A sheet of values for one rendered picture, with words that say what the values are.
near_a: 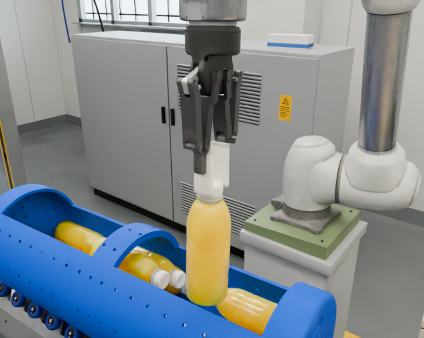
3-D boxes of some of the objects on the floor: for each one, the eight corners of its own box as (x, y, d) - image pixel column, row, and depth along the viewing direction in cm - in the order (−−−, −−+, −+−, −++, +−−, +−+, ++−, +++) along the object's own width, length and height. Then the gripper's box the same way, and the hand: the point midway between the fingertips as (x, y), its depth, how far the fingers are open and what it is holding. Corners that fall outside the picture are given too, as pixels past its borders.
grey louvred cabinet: (131, 177, 424) (119, 30, 368) (329, 249, 302) (355, 46, 246) (88, 196, 384) (67, 34, 328) (294, 287, 262) (316, 55, 206)
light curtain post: (53, 344, 219) (-16, 3, 154) (60, 349, 216) (-6, 3, 151) (43, 351, 215) (-32, 3, 149) (50, 357, 212) (-23, 3, 146)
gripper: (221, 24, 63) (220, 170, 70) (149, 23, 49) (157, 202, 57) (266, 24, 59) (259, 178, 67) (200, 23, 46) (200, 216, 53)
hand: (212, 169), depth 61 cm, fingers closed on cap, 4 cm apart
